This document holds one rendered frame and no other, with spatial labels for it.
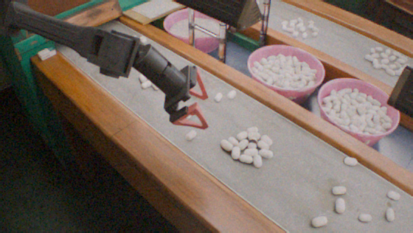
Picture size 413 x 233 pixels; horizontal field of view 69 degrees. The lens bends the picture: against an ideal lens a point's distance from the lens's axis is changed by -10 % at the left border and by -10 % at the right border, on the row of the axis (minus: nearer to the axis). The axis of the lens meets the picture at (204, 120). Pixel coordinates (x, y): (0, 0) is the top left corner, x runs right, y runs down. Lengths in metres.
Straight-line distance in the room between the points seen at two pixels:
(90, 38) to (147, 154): 0.35
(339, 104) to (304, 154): 0.27
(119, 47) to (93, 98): 0.46
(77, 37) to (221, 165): 0.47
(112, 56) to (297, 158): 0.54
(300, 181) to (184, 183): 0.29
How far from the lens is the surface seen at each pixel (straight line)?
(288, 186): 0.85
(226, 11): 0.80
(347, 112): 1.09
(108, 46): 0.63
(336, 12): 1.64
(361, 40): 1.51
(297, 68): 1.21
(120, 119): 0.97
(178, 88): 0.68
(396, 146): 1.16
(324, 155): 0.94
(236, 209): 0.76
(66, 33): 0.71
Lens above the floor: 1.42
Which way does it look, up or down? 44 degrees down
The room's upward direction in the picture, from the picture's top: straight up
